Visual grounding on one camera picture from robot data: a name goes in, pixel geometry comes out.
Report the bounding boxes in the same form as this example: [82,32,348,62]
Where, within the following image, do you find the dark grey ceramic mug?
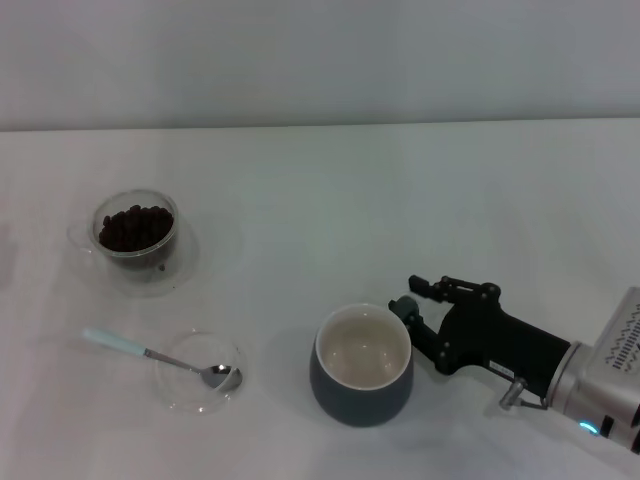
[308,295,420,429]

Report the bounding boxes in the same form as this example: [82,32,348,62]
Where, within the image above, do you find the blue handled metal spoon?
[82,327,243,390]

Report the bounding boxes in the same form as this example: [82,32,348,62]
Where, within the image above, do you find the small clear glass dish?
[154,328,249,417]

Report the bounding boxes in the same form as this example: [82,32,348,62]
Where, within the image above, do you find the clear glass cup with handle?
[67,188,180,274]

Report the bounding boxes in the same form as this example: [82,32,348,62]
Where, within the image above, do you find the coffee beans pile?
[98,203,176,253]

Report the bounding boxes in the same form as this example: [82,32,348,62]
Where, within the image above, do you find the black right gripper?
[388,274,571,400]

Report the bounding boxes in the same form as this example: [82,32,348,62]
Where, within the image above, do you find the silver right wrist cable plug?
[499,377,549,410]

